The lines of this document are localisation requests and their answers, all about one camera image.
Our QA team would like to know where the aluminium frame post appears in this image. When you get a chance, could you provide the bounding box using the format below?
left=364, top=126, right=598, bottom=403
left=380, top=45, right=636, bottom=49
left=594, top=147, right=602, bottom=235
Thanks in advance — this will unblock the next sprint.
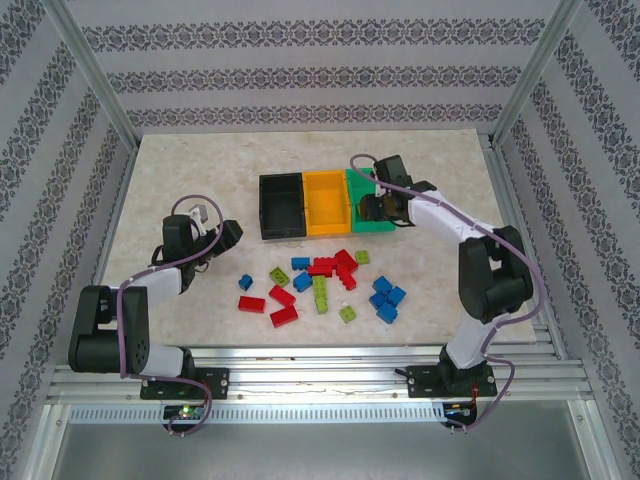
left=42, top=0, right=141, bottom=151
left=489, top=0, right=586, bottom=149

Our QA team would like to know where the yellow plastic bin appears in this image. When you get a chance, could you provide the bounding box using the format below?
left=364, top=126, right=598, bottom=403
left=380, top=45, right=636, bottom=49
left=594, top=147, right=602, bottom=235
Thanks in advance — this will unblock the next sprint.
left=302, top=169, right=354, bottom=237

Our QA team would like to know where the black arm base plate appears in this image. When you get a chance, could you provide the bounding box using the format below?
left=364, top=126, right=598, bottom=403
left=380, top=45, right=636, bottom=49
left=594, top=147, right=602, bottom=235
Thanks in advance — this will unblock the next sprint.
left=139, top=368, right=230, bottom=401
left=407, top=364, right=496, bottom=400

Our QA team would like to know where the slotted cable duct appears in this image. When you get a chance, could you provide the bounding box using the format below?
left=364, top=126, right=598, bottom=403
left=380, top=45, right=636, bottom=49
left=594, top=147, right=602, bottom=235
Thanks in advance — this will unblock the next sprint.
left=67, top=403, right=447, bottom=425

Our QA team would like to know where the green plastic bin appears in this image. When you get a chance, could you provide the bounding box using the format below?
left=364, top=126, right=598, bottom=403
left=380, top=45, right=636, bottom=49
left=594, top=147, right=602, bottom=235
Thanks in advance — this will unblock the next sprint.
left=345, top=167, right=399, bottom=235

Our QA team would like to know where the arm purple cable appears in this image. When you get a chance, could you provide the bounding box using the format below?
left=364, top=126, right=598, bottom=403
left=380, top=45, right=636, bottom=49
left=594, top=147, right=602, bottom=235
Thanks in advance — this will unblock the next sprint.
left=348, top=153, right=546, bottom=434
left=117, top=194, right=224, bottom=439

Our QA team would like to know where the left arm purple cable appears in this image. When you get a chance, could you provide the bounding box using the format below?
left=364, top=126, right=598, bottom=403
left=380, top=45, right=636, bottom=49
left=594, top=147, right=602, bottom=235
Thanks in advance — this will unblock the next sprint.
left=117, top=194, right=224, bottom=439

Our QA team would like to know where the black plastic bin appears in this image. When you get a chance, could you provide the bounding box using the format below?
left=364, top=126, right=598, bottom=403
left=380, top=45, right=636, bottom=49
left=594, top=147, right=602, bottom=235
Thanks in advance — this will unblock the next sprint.
left=258, top=172, right=308, bottom=242

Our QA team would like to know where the aluminium side rail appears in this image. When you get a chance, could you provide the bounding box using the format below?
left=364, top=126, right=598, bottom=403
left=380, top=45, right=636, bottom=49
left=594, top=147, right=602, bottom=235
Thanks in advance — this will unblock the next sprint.
left=92, top=144, right=139, bottom=291
left=485, top=142, right=569, bottom=359

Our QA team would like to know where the aluminium mounting rail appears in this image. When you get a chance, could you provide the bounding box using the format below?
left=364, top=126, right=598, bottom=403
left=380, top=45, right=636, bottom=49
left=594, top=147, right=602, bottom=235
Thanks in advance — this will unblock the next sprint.
left=47, top=344, right=597, bottom=402

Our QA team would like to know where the circuit board with green light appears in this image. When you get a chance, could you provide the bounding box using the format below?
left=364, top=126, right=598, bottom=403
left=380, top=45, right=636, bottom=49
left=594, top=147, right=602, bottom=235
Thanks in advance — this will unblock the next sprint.
left=164, top=405, right=206, bottom=420

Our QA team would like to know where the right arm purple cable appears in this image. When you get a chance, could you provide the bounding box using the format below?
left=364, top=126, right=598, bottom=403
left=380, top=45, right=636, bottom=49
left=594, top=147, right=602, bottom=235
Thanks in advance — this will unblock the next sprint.
left=348, top=153, right=546, bottom=434

